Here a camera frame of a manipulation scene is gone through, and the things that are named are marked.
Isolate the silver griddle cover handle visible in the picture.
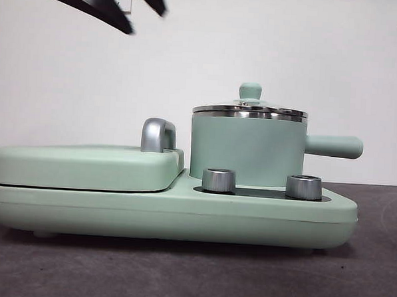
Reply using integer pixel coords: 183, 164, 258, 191
140, 117, 180, 154

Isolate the silver control knob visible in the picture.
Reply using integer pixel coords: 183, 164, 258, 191
285, 173, 324, 200
201, 167, 237, 194

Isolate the green griddle cover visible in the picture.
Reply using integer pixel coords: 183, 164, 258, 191
0, 139, 188, 195

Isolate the green pot with side handle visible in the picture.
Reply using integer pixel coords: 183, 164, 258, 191
188, 108, 365, 193

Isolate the glass pot lid green knob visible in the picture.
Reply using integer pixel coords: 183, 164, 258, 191
192, 80, 309, 124

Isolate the green breakfast maker base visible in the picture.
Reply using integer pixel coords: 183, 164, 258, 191
0, 159, 360, 256

